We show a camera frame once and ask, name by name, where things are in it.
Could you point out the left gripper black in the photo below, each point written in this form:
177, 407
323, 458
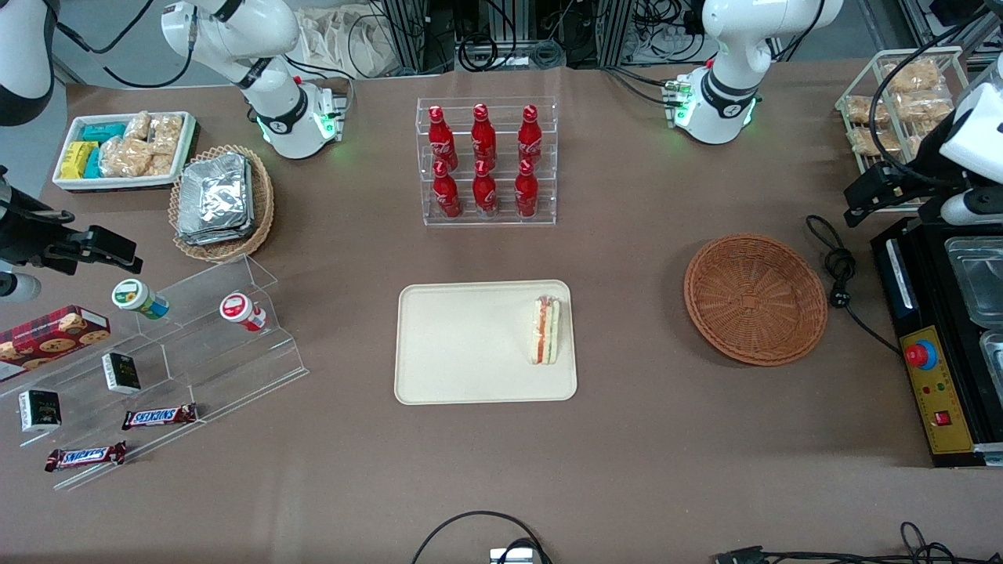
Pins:
919, 170

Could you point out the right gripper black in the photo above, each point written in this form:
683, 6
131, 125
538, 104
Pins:
25, 236

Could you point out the triangular sandwich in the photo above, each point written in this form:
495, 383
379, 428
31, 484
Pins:
546, 333

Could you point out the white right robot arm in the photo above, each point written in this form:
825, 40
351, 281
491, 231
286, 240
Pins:
235, 31

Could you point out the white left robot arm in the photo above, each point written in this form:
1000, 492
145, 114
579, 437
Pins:
721, 102

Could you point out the white rectangular snack tray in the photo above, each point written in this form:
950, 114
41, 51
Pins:
110, 185

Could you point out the light oval wicker basket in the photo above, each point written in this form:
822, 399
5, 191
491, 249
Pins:
227, 252

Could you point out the round brown wicker basket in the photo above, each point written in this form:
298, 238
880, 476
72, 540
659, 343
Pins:
756, 301

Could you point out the beige plastic tray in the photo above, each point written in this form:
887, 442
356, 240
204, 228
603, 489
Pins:
454, 345

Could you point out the clear bag of rice crackers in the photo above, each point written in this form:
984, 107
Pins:
167, 133
161, 164
875, 142
129, 157
918, 139
867, 110
913, 76
923, 106
139, 125

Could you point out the small teal snack pack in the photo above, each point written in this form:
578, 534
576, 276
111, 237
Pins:
94, 166

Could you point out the yellow snack pack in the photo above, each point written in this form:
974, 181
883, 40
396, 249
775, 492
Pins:
77, 159

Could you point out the green lid yogurt cup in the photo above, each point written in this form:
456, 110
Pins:
129, 296

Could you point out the long teal snack pack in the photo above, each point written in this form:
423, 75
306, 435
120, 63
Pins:
102, 131

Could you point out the red plaid cookie box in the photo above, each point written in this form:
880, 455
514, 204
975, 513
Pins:
47, 333

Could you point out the stack of foil containers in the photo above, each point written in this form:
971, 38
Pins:
215, 200

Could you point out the large steel pan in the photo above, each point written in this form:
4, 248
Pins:
979, 282

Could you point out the small black box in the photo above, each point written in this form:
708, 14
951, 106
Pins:
39, 411
121, 374

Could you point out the red lid yogurt cup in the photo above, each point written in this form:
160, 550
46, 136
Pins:
235, 307

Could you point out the brown Snickers bar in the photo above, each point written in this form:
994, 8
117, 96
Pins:
161, 417
86, 456

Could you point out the clear acrylic step display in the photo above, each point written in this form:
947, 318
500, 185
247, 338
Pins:
235, 368

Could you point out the small steel pan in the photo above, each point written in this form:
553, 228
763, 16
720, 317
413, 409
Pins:
993, 364

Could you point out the black machine with yellow panel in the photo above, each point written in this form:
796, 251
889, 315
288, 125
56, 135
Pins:
936, 407

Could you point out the white cloth bag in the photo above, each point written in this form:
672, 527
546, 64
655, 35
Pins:
345, 43

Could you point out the red cola bottle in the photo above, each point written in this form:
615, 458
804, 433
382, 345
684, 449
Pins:
447, 196
485, 194
526, 194
441, 141
483, 139
530, 139

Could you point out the clear acrylic bottle rack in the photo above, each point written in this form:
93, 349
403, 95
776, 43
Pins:
462, 221

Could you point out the small grey device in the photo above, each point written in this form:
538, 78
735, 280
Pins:
511, 557

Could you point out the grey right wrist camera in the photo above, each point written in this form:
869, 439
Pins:
17, 287

